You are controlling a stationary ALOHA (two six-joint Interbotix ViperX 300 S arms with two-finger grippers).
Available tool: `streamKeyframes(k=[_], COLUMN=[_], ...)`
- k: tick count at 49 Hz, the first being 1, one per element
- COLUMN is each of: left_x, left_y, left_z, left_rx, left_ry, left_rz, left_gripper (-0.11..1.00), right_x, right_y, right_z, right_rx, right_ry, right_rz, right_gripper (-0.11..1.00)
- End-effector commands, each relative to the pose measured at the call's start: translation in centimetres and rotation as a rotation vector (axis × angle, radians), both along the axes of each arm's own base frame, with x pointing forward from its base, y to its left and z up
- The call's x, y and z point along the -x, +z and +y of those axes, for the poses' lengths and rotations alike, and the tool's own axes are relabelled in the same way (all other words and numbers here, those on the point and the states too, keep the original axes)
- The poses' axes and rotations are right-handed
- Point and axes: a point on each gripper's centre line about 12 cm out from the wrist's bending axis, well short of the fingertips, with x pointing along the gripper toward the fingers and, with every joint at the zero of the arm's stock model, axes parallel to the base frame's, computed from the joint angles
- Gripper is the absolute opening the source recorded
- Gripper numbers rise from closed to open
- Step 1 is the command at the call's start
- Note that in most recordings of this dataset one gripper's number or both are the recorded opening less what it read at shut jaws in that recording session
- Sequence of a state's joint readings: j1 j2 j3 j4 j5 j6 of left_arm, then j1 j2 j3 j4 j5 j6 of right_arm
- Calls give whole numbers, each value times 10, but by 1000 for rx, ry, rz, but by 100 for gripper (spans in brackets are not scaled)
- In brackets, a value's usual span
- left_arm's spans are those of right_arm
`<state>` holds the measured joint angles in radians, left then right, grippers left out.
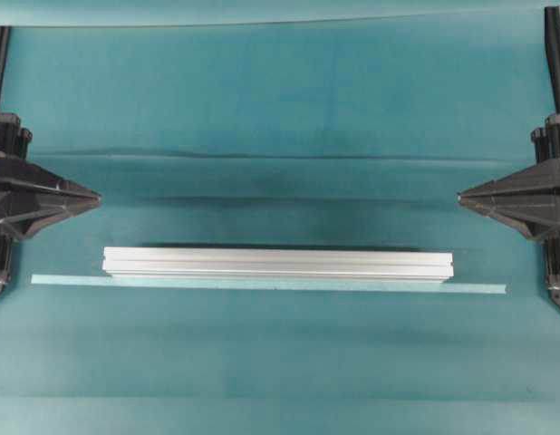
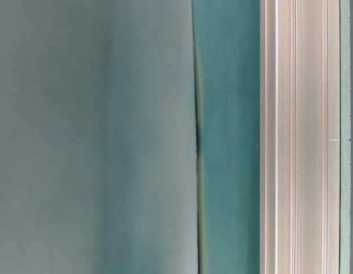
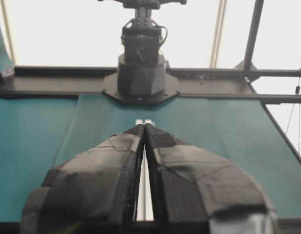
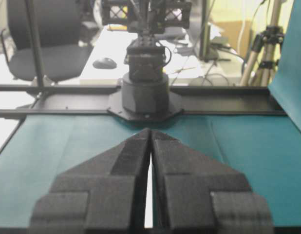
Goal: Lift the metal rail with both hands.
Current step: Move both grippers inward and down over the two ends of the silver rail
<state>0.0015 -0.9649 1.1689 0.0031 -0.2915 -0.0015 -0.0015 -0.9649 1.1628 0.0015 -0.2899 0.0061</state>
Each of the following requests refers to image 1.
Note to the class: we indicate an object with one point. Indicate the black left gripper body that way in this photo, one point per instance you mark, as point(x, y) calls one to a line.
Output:
point(14, 140)

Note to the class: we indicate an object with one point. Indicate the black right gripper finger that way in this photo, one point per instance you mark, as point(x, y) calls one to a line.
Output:
point(543, 176)
point(535, 222)

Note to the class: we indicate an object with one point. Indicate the light blue tape strip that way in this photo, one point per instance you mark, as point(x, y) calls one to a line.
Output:
point(275, 284)

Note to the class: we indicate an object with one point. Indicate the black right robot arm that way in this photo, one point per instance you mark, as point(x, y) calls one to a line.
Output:
point(529, 200)

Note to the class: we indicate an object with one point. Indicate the silver aluminium extrusion rail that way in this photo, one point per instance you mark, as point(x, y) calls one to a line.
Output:
point(277, 263)

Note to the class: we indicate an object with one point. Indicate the teal table cloth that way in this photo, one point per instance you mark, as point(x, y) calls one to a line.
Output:
point(340, 134)

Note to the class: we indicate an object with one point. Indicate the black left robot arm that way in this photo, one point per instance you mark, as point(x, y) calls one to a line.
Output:
point(7, 245)

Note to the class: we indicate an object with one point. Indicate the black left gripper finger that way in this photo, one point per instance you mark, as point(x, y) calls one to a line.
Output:
point(22, 217)
point(22, 174)

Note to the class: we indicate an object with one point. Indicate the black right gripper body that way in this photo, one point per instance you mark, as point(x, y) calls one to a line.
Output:
point(547, 142)

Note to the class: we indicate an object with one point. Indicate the black right frame post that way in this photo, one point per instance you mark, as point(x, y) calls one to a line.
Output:
point(552, 46)

